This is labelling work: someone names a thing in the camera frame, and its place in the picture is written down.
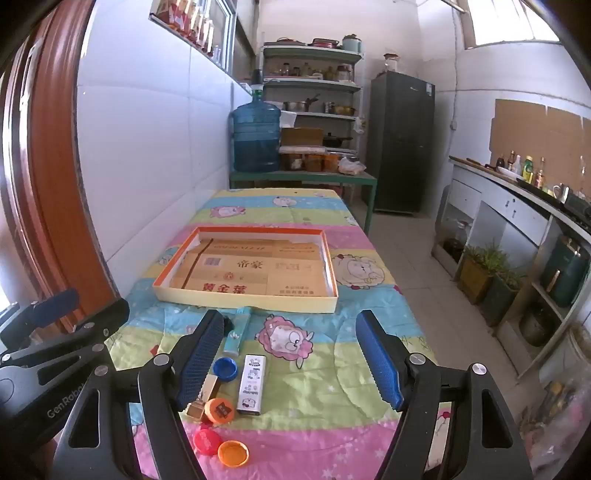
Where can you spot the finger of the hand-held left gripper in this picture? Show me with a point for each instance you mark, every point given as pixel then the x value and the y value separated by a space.
pixel 55 307
pixel 92 318

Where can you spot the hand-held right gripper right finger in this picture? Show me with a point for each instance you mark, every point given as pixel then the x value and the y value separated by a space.
pixel 378 362

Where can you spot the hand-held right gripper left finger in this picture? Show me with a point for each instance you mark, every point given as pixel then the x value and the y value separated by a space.
pixel 203 357

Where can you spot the blue bottle cap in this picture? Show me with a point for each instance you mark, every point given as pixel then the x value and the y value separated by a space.
pixel 225 368

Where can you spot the gold lighter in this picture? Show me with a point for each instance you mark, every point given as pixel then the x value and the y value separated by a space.
pixel 206 392

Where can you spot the teal rectangular case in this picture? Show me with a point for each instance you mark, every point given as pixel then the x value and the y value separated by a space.
pixel 238 332

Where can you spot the orange cap with dark label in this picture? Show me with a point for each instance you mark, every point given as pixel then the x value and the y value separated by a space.
pixel 220 410

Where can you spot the white printed tin case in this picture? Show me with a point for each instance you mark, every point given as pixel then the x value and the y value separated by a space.
pixel 251 387

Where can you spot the shallow orange-rimmed cardboard box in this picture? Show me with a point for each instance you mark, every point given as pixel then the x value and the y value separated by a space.
pixel 249 302

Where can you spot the plain orange bottle cap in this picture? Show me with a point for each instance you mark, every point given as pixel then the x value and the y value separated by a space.
pixel 233 454

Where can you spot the cartoon printed blanket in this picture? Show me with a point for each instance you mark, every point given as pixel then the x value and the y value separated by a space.
pixel 323 406

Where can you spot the plant in yellow pot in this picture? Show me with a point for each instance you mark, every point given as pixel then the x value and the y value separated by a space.
pixel 473 279

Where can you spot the plant in green pot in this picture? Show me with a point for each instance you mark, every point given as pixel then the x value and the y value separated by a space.
pixel 498 300

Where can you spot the dark glass jug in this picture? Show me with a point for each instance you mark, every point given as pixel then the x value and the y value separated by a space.
pixel 455 247

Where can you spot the dark cooking pot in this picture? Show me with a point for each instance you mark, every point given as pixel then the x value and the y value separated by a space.
pixel 538 327

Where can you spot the white plastic bag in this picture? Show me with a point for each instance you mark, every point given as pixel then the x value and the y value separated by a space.
pixel 352 166

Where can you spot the green table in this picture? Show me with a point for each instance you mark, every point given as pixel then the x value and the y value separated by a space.
pixel 300 176

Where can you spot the clear jar orange contents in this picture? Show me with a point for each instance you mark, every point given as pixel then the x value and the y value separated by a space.
pixel 332 163
pixel 292 162
pixel 314 163

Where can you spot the white kitchen counter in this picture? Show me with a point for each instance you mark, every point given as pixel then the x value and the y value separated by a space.
pixel 508 203

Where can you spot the dark green appliance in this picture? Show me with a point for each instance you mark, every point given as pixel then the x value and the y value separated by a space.
pixel 565 277

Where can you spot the dark refrigerator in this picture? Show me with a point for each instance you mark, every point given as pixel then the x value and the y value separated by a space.
pixel 401 138

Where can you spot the black frying pan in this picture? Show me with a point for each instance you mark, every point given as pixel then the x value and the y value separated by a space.
pixel 337 140

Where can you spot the blue water jug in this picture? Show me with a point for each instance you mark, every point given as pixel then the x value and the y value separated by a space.
pixel 256 134

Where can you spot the brown cardboard box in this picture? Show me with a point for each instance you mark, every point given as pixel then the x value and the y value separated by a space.
pixel 302 137

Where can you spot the dark sauce bottle red cap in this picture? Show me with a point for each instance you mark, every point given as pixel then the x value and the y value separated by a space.
pixel 511 161

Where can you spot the white bottle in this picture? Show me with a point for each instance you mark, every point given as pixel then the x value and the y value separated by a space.
pixel 518 166

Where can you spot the yellow-green bottle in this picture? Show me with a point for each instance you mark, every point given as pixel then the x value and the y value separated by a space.
pixel 528 170

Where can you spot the thin brown bottle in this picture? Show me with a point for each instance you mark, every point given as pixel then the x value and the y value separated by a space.
pixel 540 177

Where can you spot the metal cup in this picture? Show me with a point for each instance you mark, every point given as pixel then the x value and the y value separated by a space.
pixel 560 193

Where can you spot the brass bowl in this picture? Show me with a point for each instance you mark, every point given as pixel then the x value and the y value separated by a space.
pixel 344 110

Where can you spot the row of spice jars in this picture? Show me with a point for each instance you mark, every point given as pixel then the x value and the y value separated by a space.
pixel 304 71

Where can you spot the jar on refrigerator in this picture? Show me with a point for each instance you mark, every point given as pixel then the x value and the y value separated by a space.
pixel 390 62

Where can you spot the row of red packets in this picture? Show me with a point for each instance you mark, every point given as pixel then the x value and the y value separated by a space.
pixel 184 18

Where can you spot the white shelf rack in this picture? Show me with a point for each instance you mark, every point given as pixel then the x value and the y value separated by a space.
pixel 309 51

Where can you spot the teal enamel pot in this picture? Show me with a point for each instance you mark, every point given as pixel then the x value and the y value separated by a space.
pixel 352 44

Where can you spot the small sliding window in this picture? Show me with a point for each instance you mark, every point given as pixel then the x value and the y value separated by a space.
pixel 226 27

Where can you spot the red pan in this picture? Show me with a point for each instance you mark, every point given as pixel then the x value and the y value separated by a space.
pixel 323 43

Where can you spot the large bright window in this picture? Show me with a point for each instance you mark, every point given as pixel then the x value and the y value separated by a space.
pixel 508 23

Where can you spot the brown wooden door frame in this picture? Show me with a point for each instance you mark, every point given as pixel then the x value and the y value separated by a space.
pixel 46 161

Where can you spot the cardboard wall panel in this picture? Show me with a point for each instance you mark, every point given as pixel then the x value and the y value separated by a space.
pixel 521 129

